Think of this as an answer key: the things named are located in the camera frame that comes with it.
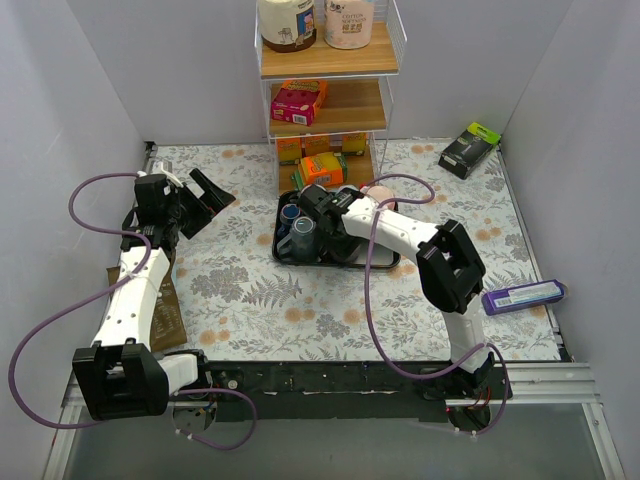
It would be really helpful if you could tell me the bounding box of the slate blue mug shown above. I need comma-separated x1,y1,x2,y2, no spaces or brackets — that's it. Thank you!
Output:
276,216,319,264

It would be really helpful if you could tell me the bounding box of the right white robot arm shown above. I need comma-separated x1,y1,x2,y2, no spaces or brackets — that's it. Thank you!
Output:
297,185,494,398

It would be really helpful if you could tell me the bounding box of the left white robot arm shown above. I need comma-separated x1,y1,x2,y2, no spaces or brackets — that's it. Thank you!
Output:
72,169,235,421

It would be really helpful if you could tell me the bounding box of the dark grey mug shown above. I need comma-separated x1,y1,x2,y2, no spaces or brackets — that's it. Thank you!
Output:
294,185,312,205

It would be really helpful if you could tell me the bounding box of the navy blue mug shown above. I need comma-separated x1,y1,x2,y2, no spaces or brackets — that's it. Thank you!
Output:
277,203,301,238

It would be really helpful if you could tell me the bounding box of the light blue faceted mug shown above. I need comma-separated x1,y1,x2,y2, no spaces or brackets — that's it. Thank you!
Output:
337,185,360,193

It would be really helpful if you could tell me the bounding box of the pink mug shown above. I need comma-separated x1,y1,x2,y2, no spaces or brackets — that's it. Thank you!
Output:
361,185,394,202

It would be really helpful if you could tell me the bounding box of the black serving tray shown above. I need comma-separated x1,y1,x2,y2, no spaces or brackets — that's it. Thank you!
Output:
271,190,401,270

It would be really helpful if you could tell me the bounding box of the orange green sponge pack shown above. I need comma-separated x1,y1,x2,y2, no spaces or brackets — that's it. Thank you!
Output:
292,152,348,189

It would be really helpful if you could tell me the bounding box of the yellow sponge box left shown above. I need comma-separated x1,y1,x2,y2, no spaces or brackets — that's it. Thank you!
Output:
276,137,303,165

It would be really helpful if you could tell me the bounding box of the yellow sponge box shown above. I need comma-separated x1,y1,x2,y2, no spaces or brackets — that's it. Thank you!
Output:
276,137,303,165
341,132,368,156
304,135,331,156

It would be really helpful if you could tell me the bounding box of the yellow sponge box middle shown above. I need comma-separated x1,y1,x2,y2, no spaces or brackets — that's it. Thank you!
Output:
304,135,331,156

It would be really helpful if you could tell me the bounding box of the yellow sponge box right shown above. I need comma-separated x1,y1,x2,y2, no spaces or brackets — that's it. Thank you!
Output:
341,132,368,156

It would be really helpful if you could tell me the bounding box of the floral table mat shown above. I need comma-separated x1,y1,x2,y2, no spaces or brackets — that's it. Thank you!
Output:
155,140,537,361

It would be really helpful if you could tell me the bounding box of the brown paper bag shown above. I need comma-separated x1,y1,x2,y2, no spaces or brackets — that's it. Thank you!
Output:
96,266,187,352

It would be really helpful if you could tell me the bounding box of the pink orange sponge box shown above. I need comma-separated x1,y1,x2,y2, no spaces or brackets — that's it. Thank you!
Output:
270,79,329,126

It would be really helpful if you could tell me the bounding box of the black green razor box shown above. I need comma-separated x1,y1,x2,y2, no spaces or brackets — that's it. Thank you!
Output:
438,122,501,180

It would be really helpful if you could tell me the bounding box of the purple white box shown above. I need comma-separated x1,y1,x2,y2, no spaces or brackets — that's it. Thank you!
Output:
481,280,567,316

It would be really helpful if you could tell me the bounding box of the brown cartoon paper roll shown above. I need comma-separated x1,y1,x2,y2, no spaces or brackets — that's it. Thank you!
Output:
257,0,317,53

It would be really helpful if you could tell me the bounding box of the pink cotton tissue roll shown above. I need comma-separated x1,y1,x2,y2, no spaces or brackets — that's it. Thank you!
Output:
324,0,375,50

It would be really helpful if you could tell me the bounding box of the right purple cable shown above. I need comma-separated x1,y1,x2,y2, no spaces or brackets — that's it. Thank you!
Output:
357,173,511,436

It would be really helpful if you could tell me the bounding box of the purple cable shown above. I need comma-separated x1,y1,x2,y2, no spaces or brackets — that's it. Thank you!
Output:
357,173,511,436
8,172,259,451

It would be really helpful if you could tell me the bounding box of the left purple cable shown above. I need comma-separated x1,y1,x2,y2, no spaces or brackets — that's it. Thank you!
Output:
8,172,259,451

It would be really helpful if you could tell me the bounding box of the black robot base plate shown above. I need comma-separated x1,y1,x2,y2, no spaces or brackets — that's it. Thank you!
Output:
172,359,512,426

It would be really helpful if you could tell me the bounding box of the white wire wooden shelf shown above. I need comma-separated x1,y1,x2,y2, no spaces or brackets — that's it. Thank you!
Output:
254,1,407,183

